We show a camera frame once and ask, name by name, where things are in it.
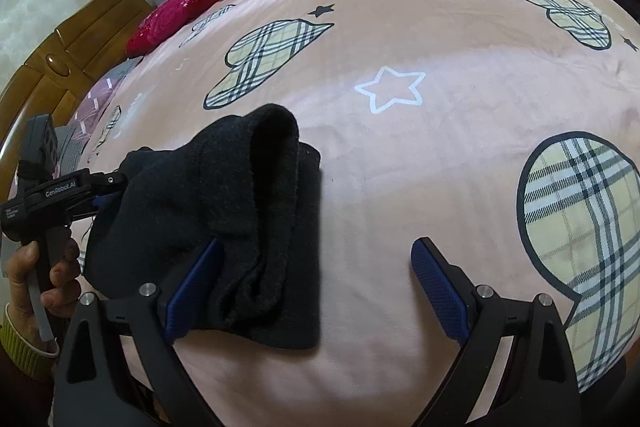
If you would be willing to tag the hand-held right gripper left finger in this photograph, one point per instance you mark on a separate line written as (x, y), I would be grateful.
(197, 287)

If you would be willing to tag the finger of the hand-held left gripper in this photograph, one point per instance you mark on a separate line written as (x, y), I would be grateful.
(110, 179)
(102, 203)

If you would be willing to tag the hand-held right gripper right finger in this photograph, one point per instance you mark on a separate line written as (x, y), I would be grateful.
(440, 292)

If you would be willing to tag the black pants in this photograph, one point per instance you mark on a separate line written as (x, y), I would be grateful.
(200, 187)

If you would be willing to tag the person's left forearm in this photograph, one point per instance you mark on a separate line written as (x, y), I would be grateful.
(22, 357)

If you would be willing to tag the person's left hand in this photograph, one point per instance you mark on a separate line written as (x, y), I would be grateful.
(20, 277)

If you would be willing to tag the purple grey patterned pillow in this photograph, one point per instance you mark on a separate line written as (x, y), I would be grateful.
(95, 107)

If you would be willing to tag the pink heart print bed sheet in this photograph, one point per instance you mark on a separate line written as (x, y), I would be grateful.
(425, 157)

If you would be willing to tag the wooden headboard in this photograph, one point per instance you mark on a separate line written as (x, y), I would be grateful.
(85, 42)

